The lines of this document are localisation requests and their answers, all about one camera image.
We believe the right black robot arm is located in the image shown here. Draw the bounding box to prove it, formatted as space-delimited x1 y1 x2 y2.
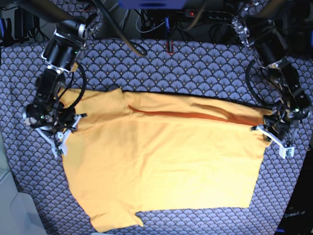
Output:
15 0 97 157

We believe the blue fan-patterned table cloth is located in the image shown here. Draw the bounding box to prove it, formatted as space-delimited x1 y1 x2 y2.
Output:
0 40 313 235

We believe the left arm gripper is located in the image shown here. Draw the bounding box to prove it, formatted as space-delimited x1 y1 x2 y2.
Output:
251 97 311 158

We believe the black OpenArm case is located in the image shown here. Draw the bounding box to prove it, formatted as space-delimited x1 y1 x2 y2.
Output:
275 150 313 235

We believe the yellow T-shirt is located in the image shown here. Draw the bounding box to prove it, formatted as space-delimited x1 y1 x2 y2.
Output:
63 89 271 232

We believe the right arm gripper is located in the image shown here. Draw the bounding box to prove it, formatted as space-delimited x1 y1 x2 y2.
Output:
22 97 87 157

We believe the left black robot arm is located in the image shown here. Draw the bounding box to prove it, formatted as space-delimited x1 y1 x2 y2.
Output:
231 0 313 159

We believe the black power strip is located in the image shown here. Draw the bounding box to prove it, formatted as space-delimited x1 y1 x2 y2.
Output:
184 9 234 21

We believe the white plastic bin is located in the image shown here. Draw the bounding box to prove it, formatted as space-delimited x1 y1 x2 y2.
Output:
0 141 46 235

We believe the blue box overhead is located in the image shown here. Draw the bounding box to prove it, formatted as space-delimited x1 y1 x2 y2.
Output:
118 0 187 9

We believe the red table clamp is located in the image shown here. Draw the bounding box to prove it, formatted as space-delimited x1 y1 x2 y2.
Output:
166 40 174 55

